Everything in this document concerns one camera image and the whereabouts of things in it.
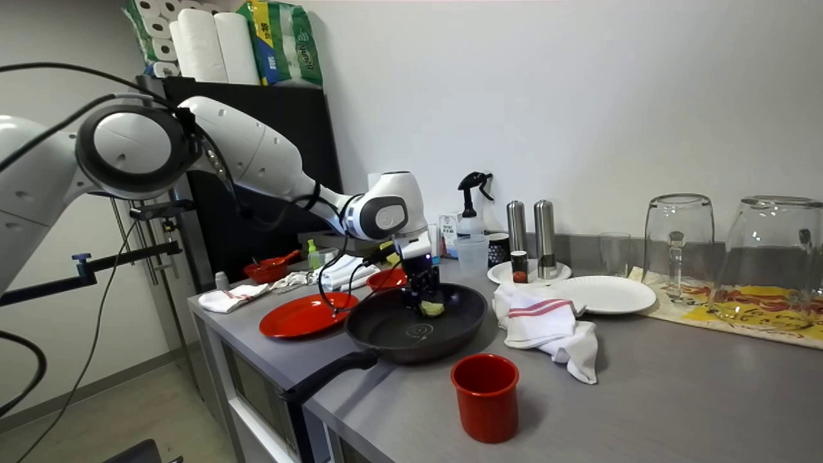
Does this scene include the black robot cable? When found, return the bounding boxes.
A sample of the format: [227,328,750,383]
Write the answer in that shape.
[313,242,389,323]

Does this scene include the patterned paper pack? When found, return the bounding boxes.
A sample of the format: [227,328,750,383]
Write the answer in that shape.
[121,0,183,72]

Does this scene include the crumpled white cloth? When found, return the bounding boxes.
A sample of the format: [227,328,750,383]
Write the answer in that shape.
[196,271,312,317]

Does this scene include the black equipment stand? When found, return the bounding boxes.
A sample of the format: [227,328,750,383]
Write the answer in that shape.
[100,438,187,463]

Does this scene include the dark frying pan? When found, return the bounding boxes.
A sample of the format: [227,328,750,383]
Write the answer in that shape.
[285,281,491,410]

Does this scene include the red cup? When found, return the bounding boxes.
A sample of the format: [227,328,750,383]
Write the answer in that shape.
[449,353,523,447]

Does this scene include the small white box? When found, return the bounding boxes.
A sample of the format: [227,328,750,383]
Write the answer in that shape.
[434,213,460,260]

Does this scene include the steel shaker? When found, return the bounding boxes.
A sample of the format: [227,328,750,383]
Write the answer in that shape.
[533,198,560,271]
[503,198,530,257]

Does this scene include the green package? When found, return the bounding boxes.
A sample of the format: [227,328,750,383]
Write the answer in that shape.
[240,0,326,88]

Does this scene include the paper towel rolls pack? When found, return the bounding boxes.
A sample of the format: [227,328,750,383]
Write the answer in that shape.
[166,9,259,85]

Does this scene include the large upturned glass jar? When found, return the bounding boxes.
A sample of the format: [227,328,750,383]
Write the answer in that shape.
[718,195,823,317]

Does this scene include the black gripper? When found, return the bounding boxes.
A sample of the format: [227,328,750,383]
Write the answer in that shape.
[402,256,448,317]

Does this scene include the small white saucer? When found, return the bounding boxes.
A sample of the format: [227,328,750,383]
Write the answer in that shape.
[485,257,573,288]

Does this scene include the spray bottle black nozzle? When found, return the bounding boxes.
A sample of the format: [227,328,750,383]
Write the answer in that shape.
[456,171,496,262]

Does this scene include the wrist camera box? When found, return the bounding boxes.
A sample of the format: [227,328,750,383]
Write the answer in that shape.
[398,236,438,262]

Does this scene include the white dinner plate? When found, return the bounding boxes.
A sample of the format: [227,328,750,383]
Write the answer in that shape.
[548,274,662,320]

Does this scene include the red bowl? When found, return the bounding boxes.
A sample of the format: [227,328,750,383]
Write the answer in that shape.
[367,269,411,297]

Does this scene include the clear plastic container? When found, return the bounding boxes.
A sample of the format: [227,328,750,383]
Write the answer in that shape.
[485,233,514,269]

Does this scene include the white towel blue stripes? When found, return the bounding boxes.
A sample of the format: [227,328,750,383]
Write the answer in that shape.
[313,253,383,294]

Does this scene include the black cabinet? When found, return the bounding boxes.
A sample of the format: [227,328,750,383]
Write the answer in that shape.
[163,76,345,287]

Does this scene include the yellow patterned mat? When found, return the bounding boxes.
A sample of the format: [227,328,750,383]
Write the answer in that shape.
[627,265,823,353]

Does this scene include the white towel red stripe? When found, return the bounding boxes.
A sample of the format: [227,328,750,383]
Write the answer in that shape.
[488,281,602,388]

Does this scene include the red plastic utensil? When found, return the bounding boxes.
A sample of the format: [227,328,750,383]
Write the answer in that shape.
[241,249,304,287]

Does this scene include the red dinner plate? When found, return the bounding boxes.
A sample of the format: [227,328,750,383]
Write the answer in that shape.
[258,290,361,342]

